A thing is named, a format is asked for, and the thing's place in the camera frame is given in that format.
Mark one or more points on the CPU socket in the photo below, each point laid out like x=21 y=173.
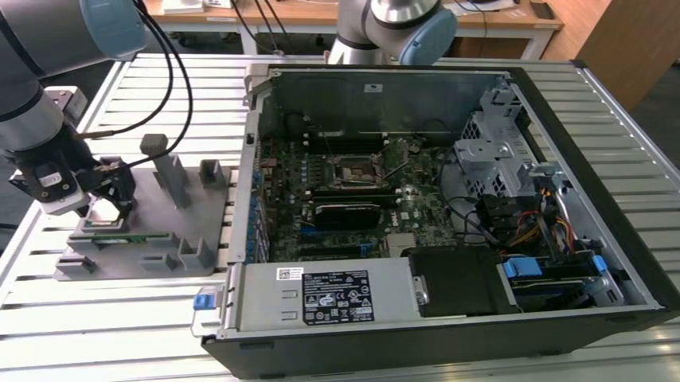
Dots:
x=352 y=171

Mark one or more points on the silver metal drive cage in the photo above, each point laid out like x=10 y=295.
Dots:
x=481 y=149

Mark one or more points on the black phone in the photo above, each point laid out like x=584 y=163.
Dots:
x=542 y=10

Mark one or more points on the black expansion slot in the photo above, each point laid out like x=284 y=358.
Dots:
x=328 y=252

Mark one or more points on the black plastic shroud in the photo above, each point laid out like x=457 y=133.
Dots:
x=457 y=278

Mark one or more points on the silver chipset heatsink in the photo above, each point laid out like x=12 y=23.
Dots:
x=403 y=244

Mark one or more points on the silver square CPU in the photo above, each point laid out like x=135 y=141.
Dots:
x=103 y=215

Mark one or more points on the green RAM stick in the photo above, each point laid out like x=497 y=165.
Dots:
x=137 y=238

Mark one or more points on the silver coin cell battery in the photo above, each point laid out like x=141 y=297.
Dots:
x=414 y=149

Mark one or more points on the blue case latch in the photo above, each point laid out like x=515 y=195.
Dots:
x=205 y=302

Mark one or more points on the wooden desk white frame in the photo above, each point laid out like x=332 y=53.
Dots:
x=185 y=20

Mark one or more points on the black open PC case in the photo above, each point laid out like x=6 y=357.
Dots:
x=371 y=354

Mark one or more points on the wooden cabinet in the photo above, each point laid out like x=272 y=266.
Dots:
x=626 y=47

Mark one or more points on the grey parts rack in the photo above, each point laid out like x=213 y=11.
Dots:
x=201 y=223

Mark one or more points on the silver power supply unit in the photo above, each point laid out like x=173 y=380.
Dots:
x=255 y=302

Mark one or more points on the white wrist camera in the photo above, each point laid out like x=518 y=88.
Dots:
x=57 y=199

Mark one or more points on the black rating label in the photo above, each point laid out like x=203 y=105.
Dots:
x=338 y=297

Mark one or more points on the white case sticker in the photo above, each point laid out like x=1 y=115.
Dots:
x=372 y=87

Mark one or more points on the RAM slot white clips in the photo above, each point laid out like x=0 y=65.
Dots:
x=350 y=145
x=350 y=136
x=350 y=189
x=350 y=198

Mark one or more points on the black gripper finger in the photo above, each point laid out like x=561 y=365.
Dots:
x=119 y=183

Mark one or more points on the blue disk carrier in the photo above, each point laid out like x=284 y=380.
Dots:
x=519 y=268

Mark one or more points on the black graphics card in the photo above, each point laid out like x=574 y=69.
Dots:
x=344 y=217

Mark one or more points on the green motherboard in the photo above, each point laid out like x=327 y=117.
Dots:
x=425 y=195

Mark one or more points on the white barcode sticker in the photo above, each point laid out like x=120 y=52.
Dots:
x=288 y=274

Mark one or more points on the white box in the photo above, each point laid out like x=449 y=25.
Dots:
x=183 y=6

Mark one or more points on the small white device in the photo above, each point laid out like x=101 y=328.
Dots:
x=219 y=3

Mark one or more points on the black hard disk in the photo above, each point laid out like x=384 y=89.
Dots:
x=551 y=294

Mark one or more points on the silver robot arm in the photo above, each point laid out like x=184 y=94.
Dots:
x=26 y=115

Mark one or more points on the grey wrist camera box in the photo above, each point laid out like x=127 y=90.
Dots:
x=65 y=101

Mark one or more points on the blue expansion slot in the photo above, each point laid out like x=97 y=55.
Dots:
x=310 y=230

